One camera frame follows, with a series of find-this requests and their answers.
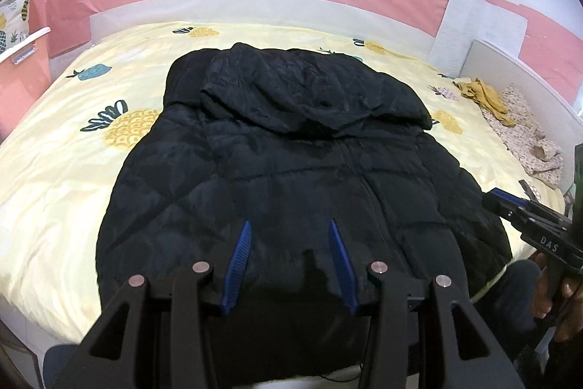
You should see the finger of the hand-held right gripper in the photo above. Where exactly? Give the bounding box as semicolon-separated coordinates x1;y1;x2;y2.
492;188;566;226
483;192;531;235

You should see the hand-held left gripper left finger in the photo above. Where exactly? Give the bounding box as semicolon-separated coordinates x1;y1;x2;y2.
55;219;253;389

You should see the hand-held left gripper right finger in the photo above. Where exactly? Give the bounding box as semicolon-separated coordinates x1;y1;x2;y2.
328;218;527;389

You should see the black puffer jacket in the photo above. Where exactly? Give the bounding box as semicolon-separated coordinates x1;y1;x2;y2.
93;43;514;389

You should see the person's right hand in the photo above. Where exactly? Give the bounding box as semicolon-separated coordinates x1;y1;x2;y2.
535;253;583;343

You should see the floral patterned cloth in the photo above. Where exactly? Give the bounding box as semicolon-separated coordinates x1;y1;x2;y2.
483;83;566;190

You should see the person's right leg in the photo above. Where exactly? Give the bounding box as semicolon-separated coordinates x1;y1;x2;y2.
473;260;553;368

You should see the person's leg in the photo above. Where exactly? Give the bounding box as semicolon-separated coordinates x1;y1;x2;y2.
473;260;553;368
43;343;94;389

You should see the mustard yellow cloth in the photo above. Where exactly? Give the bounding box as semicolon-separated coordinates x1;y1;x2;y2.
453;78;518;128

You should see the white bed side board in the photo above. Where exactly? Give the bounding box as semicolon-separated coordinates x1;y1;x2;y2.
460;39;583;130

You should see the person's left leg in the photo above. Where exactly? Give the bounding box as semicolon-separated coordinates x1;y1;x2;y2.
43;343;94;389

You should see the yellow pineapple print bed sheet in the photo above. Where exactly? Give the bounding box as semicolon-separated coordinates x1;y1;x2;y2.
0;21;568;349

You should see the white bed headboard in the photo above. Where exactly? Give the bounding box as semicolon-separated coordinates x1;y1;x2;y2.
89;0;451;49

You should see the pink plastic storage box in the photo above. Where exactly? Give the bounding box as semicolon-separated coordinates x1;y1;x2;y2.
0;27;58;140

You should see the dark strap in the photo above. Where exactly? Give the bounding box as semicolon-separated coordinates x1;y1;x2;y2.
519;179;541;202

